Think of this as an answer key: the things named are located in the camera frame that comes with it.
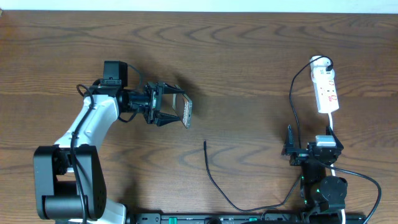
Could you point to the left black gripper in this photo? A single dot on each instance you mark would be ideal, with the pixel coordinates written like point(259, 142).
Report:
point(155, 102)

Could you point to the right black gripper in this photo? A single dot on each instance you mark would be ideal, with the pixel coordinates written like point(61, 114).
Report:
point(300, 155)

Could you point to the bronze Galaxy smartphone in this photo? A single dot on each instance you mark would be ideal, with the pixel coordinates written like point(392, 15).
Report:
point(183, 105)

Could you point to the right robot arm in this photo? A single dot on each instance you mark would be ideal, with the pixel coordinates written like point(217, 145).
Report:
point(324, 195)

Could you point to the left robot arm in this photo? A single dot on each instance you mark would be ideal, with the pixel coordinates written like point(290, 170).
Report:
point(69, 182)

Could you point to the white power strip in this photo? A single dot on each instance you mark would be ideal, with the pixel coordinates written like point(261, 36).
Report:
point(322, 75)

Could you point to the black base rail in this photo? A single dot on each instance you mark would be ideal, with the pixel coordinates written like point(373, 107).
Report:
point(273, 217)

